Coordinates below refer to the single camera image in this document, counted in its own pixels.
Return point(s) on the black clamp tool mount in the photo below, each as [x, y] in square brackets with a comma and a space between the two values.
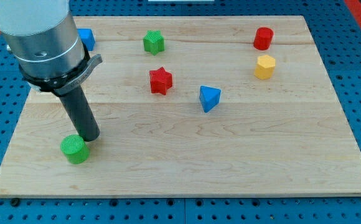
[67, 82]

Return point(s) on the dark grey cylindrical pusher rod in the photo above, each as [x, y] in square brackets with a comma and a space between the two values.
[80, 114]

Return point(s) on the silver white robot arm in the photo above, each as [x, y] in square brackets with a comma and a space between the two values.
[42, 35]

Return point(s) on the blue block behind arm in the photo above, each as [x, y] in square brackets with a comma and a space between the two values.
[87, 38]

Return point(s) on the red star block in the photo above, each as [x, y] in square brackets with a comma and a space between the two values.
[160, 81]

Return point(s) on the green star block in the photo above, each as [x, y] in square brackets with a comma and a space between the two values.
[153, 42]

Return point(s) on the wooden board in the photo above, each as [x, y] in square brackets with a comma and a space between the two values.
[286, 136]

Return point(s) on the green cylinder block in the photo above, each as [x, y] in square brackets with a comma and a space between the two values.
[74, 149]

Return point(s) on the blue triangle block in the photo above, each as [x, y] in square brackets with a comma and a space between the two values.
[209, 97]

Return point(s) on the yellow hexagon block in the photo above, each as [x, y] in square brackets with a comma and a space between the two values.
[265, 66]

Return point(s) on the red cylinder block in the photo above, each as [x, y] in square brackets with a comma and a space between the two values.
[263, 38]

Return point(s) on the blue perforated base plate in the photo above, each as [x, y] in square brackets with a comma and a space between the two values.
[336, 29]

